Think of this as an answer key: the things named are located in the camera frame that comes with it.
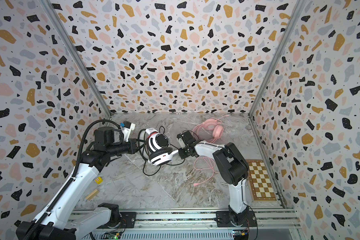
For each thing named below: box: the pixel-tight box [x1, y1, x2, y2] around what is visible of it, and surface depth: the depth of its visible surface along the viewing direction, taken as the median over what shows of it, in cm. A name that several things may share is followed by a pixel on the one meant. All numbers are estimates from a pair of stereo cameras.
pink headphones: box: [202, 118, 224, 140], surface depth 108 cm
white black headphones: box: [145, 128, 179, 167], surface depth 61 cm
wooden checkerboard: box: [246, 159, 277, 201], surface depth 83 cm
